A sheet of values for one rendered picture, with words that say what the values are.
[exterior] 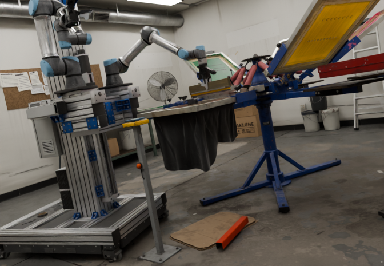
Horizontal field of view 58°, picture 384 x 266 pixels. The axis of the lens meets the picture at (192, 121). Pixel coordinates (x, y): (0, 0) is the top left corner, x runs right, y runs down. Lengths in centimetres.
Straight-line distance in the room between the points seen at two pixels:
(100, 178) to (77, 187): 22
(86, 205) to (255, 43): 526
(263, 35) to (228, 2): 108
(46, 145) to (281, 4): 532
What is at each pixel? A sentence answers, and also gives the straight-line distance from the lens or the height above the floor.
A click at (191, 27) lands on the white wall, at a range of 826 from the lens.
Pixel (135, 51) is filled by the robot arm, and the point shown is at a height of 151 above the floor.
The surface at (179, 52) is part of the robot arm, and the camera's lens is 276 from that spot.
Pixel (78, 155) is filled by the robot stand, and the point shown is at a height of 75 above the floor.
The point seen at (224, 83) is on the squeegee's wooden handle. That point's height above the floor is 110.
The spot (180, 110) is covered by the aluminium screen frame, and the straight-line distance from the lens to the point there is 233.
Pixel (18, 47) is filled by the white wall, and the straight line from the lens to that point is 622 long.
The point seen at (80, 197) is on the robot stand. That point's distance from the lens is 304.
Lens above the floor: 107
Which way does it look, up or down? 5 degrees down
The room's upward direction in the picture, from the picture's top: 10 degrees counter-clockwise
